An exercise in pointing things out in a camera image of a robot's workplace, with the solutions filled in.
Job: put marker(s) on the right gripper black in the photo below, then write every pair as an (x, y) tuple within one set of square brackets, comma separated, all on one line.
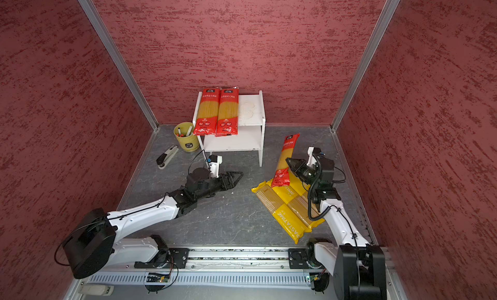
[(294, 168)]

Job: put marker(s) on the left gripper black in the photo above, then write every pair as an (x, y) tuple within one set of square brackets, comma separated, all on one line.
[(231, 183)]

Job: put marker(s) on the red spaghetti package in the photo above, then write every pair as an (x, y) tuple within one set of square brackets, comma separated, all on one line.
[(281, 177), (227, 119), (208, 111)]

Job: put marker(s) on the yellow pasta package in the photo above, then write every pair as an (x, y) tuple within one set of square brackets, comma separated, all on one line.
[(295, 196), (284, 216)]

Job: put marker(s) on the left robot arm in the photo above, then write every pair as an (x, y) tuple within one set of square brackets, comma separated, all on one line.
[(102, 239)]

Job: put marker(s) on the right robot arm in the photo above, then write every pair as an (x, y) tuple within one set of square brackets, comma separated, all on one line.
[(358, 268)]

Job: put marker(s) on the white two-tier shelf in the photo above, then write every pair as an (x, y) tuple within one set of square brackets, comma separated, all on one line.
[(251, 129)]

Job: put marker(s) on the yellow pen holder cup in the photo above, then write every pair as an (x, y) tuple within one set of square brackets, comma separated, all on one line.
[(184, 133)]

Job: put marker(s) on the black grey stapler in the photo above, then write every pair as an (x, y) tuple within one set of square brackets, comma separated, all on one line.
[(166, 157)]

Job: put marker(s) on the white remote device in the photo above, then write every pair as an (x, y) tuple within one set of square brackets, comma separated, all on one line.
[(96, 290)]

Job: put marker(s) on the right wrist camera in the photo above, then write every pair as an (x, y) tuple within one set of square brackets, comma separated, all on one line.
[(313, 152)]

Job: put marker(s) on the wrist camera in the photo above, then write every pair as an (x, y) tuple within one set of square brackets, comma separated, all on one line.
[(313, 152), (214, 162)]

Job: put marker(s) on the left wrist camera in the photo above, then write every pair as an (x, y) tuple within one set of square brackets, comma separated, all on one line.
[(214, 162)]

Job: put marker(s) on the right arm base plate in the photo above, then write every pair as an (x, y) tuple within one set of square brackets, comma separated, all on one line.
[(301, 259)]

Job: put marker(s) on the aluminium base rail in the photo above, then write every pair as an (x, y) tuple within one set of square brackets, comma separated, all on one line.
[(217, 266)]

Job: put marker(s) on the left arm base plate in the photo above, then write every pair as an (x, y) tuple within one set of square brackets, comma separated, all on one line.
[(166, 259)]

